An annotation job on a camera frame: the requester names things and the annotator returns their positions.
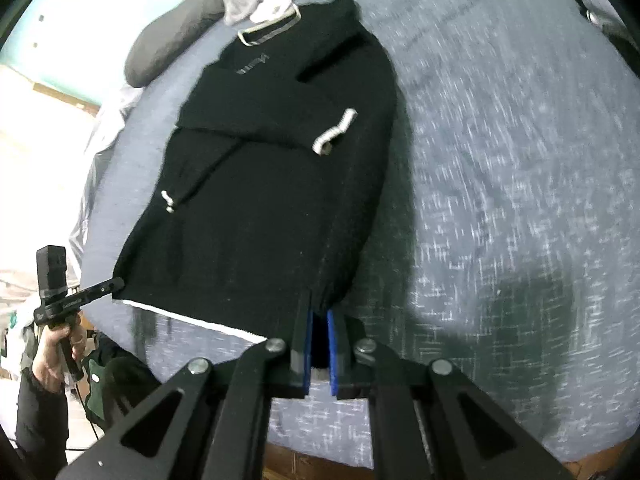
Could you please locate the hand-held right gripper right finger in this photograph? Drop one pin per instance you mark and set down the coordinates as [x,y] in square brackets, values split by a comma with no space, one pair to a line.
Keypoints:
[334,355]

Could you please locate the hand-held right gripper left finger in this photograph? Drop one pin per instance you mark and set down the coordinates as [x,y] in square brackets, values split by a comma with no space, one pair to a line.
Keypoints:
[308,355]

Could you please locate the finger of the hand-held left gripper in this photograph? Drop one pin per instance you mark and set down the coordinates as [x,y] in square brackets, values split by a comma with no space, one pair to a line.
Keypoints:
[102,290]

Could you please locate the black sweater with white trim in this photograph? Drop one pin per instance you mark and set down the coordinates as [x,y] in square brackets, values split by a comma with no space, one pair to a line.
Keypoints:
[275,160]

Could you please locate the person's left forearm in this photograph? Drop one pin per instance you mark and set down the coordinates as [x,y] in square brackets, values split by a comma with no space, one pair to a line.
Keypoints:
[40,420]

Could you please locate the person's left hand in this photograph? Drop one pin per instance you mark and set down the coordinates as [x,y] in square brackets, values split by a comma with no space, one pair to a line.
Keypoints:
[47,360]

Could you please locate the light grey blanket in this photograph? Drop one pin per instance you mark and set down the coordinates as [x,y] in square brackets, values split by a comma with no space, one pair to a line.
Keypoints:
[107,150]

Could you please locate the blue patterned bed sheet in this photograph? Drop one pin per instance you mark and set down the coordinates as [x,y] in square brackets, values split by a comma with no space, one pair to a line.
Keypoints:
[500,185]

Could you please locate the dark grey long pillow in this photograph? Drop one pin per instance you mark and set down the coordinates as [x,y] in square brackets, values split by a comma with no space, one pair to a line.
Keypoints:
[165,45]

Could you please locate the white crumpled cloth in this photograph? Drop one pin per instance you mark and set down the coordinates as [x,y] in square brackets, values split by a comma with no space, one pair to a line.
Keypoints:
[272,10]

